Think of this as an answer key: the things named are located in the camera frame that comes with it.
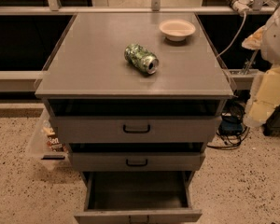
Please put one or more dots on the red snack package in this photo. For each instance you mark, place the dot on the red snack package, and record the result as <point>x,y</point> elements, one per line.
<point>53,143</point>

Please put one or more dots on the grey top drawer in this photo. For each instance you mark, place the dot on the grey top drawer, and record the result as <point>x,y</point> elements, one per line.
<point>133,130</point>

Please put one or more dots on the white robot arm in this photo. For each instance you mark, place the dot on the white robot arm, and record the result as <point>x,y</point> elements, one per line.
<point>270,45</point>

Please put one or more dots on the grey drawer cabinet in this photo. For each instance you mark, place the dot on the grey drawer cabinet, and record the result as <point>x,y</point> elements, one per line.
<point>136,112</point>

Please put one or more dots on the crushed green soda can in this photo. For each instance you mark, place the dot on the crushed green soda can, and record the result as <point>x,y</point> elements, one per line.
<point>141,58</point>

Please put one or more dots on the grey drawer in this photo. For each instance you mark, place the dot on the grey drawer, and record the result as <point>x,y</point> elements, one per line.
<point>136,162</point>
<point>133,130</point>
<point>137,198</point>

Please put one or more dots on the grey middle drawer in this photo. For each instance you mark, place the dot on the grey middle drawer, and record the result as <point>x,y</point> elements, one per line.
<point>136,162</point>

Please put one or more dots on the clear plastic storage bin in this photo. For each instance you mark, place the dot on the clear plastic storage bin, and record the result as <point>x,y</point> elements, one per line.
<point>37,147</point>

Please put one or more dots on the grey metal rod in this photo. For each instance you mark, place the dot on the grey metal rod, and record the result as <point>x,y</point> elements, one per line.
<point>249,63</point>

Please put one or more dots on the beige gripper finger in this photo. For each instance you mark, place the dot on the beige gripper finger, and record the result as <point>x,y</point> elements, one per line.
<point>264,97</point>
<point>253,42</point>

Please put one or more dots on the white paper bowl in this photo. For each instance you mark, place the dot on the white paper bowl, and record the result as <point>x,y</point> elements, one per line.
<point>177,30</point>

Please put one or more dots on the grey bottom drawer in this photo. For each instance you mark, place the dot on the grey bottom drawer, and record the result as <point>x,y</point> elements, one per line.
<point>137,198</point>

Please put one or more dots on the white power strip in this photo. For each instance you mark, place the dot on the white power strip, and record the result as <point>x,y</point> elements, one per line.
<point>240,6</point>

